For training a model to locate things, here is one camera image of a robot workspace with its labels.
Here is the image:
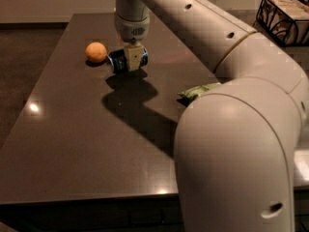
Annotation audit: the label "green chip bag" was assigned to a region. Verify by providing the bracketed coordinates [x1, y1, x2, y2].
[179, 82, 220, 102]

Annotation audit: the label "white napkins in basket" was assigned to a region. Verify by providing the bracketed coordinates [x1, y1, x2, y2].
[266, 0, 309, 45]

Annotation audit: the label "blue pepsi can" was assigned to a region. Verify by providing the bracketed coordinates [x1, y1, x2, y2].
[106, 48, 148, 74]

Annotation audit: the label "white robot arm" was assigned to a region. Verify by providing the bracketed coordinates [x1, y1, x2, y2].
[115, 0, 308, 232]

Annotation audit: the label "orange fruit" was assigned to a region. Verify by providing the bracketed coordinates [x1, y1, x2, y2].
[85, 42, 107, 64]

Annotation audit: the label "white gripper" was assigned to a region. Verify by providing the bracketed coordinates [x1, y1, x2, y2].
[114, 14, 150, 72]

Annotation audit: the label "black wire basket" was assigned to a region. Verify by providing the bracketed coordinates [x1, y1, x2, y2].
[255, 0, 309, 47]

